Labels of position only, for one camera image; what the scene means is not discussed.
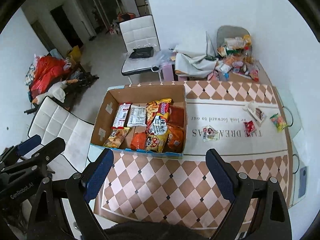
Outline yellow chips bag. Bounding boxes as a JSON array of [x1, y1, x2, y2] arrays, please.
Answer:
[[103, 127, 130, 148]]

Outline orange snack packet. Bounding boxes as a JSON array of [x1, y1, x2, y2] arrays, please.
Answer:
[[167, 125, 184, 153], [130, 132, 147, 151]]

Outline red white barcode packet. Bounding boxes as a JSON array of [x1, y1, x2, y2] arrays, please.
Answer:
[[112, 103, 131, 128]]

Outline white noodle seasoning packet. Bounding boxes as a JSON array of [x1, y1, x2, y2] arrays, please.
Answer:
[[127, 105, 146, 127]]

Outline small red snack packet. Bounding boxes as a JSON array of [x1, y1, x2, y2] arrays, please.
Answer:
[[244, 120, 257, 137]]

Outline colourful candy bag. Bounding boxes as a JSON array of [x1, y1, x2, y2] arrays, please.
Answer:
[[270, 113, 288, 132]]

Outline Sedaap noodle packet yellow red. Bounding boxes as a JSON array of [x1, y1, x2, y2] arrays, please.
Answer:
[[145, 98, 172, 153]]

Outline chocolate biscuit white packet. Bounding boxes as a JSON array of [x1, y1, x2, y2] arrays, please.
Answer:
[[244, 102, 266, 127]]

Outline dark red packet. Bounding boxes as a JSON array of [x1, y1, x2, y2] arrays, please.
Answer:
[[169, 106, 184, 127]]

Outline grey chair with snacks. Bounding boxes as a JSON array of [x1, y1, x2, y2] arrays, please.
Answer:
[[216, 25, 252, 57]]

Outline blue smartphone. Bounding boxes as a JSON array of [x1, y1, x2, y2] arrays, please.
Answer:
[[298, 166, 308, 198]]

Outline white chair near left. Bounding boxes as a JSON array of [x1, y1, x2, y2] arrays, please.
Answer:
[[28, 96, 94, 180]]

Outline white chair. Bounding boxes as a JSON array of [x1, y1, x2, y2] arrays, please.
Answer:
[[28, 96, 94, 180], [119, 15, 160, 83]]

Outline red plastic bag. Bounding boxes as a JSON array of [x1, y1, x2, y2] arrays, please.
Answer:
[[29, 56, 71, 98]]

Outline cardboard box blue sides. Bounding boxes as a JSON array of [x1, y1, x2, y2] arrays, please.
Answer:
[[91, 85, 187, 159]]

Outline checkered table mat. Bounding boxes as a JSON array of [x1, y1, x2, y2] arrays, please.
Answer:
[[94, 81, 292, 237]]

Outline yellow bag on floor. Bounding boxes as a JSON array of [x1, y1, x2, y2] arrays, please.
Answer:
[[66, 46, 82, 66]]

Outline pink box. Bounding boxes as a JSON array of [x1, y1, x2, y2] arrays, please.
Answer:
[[162, 63, 174, 81]]

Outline black bag on chair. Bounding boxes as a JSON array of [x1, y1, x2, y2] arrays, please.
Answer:
[[129, 47, 154, 59]]

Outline white chair far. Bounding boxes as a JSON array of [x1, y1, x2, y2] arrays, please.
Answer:
[[119, 15, 160, 83]]

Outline pile of snack bags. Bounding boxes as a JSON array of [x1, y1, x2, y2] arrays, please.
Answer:
[[207, 34, 261, 82]]

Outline white cloth heap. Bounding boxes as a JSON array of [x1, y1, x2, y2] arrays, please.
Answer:
[[174, 31, 217, 78]]

